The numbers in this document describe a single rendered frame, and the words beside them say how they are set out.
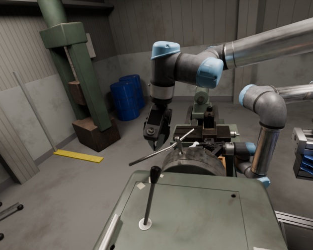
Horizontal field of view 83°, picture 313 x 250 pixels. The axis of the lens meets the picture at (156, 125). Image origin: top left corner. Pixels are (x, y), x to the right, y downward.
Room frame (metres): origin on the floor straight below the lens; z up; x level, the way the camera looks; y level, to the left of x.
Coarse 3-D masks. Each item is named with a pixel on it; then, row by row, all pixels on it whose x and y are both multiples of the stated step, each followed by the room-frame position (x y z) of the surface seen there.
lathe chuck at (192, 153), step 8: (176, 152) 0.65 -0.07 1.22; (192, 152) 0.62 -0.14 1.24; (200, 152) 0.62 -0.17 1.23; (168, 160) 0.63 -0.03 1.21; (176, 160) 0.60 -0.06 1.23; (200, 160) 0.57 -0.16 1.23; (208, 160) 0.57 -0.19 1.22; (216, 160) 0.59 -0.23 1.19; (216, 168) 0.55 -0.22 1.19; (224, 168) 0.60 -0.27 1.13; (224, 176) 0.54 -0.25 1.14
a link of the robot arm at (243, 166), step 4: (236, 160) 0.77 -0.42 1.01; (240, 160) 0.75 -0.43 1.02; (244, 160) 0.74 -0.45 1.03; (248, 160) 0.74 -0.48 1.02; (236, 164) 0.77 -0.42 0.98; (240, 164) 0.74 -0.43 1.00; (244, 164) 0.73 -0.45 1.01; (248, 164) 0.72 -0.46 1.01; (236, 168) 0.76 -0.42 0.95; (240, 168) 0.73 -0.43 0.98; (244, 168) 0.71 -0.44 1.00; (240, 172) 0.74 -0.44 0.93
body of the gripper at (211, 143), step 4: (204, 140) 0.87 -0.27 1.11; (208, 140) 0.86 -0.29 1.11; (212, 140) 0.86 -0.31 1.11; (208, 144) 0.82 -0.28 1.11; (212, 144) 0.82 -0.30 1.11; (216, 144) 0.84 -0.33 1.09; (220, 144) 0.83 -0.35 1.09; (224, 144) 0.80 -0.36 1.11; (208, 148) 0.81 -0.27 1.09; (212, 148) 0.80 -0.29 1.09; (224, 148) 0.78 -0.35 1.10; (224, 152) 0.78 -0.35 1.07
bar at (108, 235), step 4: (116, 216) 0.34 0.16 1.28; (112, 220) 0.33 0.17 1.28; (116, 220) 0.33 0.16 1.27; (112, 224) 0.32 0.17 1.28; (116, 224) 0.32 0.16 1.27; (108, 228) 0.31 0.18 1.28; (112, 228) 0.31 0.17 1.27; (108, 232) 0.29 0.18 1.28; (112, 232) 0.30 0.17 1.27; (104, 236) 0.29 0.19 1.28; (108, 236) 0.29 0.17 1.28; (112, 236) 0.29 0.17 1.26; (104, 240) 0.28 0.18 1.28; (108, 240) 0.28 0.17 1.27; (100, 244) 0.27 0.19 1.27; (104, 244) 0.27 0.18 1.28; (108, 244) 0.27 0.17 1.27; (100, 248) 0.26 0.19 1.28; (104, 248) 0.26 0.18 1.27
